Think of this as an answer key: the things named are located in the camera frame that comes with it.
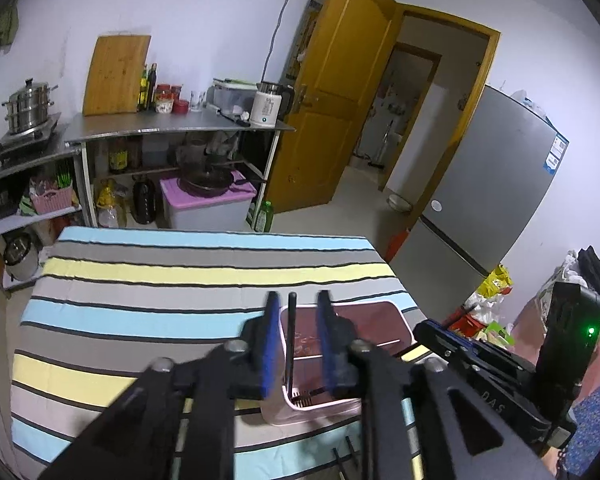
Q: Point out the small red jar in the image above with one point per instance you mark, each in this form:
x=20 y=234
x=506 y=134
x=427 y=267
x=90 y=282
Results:
x=180 y=107

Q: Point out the clear glass cup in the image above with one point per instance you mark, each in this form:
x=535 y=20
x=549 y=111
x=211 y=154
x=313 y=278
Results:
x=197 y=101

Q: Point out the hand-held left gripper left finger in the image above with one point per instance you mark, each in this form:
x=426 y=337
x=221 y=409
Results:
x=271 y=355

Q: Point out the black wok pan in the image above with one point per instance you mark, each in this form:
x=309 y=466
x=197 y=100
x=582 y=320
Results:
x=205 y=184

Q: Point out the rice cooker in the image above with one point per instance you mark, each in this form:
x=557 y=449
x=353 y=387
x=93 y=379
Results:
x=21 y=257

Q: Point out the dark glass jug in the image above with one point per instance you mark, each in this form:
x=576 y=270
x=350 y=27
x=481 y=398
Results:
x=143 y=202

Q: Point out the brown sauce bottle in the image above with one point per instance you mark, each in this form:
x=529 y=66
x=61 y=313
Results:
x=118 y=157

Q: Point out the striped table cloth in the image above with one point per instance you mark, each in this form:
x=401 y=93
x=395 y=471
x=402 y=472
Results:
x=155 y=280

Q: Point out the steel steamer pot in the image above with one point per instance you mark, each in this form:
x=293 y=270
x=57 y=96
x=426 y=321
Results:
x=29 y=107

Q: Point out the yellow oil bottle slim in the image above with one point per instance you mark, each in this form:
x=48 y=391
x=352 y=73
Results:
x=143 y=92

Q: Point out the clear plastic food container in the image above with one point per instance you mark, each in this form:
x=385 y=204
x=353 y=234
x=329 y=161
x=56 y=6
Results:
x=230 y=97

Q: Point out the yellow wooden door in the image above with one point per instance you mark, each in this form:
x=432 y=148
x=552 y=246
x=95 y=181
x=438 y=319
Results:
x=330 y=100

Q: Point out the pink plastic utensil basket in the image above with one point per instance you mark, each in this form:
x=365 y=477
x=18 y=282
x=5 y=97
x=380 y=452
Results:
x=380 y=320

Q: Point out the blue patterned clothing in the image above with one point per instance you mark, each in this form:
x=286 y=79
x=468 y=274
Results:
x=597 y=420

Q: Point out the white plastic bag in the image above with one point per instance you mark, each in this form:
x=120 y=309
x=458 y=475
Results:
x=527 y=102

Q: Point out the metal basin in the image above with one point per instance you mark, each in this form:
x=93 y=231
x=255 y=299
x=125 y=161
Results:
x=399 y=202

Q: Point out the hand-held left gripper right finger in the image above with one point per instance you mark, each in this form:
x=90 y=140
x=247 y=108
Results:
x=326 y=355

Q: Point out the red cardboard box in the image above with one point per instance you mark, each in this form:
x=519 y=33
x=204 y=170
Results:
x=465 y=325

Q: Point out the grey refrigerator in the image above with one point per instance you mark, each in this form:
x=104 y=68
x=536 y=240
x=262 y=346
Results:
x=490 y=175

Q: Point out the wooden cutting board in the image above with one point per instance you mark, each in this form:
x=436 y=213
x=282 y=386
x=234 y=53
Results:
x=116 y=75

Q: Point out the green plastic bottle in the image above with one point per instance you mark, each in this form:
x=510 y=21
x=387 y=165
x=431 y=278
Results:
x=263 y=217

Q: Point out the large yellow oil bottle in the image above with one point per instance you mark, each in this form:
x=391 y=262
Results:
x=110 y=205

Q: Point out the yellow snack packets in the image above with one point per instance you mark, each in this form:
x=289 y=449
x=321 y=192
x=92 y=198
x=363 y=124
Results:
x=495 y=285

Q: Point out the black bag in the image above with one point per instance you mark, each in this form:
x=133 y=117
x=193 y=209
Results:
x=597 y=272

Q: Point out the dark sauce bottle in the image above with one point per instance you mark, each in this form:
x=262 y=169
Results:
x=152 y=90

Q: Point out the small pink shelf basket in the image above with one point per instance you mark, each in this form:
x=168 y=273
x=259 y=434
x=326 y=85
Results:
x=52 y=201

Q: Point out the gas stove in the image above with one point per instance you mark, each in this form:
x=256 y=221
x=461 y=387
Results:
x=25 y=142

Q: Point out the yellow wooden door frame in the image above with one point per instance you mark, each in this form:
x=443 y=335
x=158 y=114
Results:
x=482 y=90

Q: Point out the purple lid storage box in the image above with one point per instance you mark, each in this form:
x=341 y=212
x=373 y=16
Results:
x=205 y=212

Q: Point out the black appliance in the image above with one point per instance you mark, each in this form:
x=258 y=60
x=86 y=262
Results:
x=0 y=202

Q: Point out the steel kitchen table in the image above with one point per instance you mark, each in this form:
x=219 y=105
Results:
x=155 y=125

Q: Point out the red lid jar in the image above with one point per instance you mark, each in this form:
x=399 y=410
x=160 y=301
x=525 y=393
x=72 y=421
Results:
x=164 y=100

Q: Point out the black chopstick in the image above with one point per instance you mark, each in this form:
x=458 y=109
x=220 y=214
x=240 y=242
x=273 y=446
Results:
x=291 y=340
x=355 y=460
x=339 y=465

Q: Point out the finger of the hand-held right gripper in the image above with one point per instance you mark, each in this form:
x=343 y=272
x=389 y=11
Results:
x=440 y=337

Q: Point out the green hanging cloth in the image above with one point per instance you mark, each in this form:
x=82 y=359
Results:
x=2 y=27

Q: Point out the black kitchen knife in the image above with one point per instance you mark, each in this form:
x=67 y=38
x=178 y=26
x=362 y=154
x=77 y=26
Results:
x=232 y=117

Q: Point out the white electric kettle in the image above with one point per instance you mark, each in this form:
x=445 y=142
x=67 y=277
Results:
x=265 y=107

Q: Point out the low steel shelf unit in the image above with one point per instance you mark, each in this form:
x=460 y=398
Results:
x=10 y=167

